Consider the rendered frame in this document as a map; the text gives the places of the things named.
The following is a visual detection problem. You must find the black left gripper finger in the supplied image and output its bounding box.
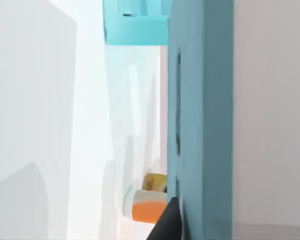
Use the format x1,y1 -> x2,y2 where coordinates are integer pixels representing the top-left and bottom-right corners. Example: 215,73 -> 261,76
145,196 -> 191,240

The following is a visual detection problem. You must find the yellow brown bread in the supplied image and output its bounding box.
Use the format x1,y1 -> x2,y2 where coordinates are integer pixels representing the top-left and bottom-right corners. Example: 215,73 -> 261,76
141,172 -> 169,193

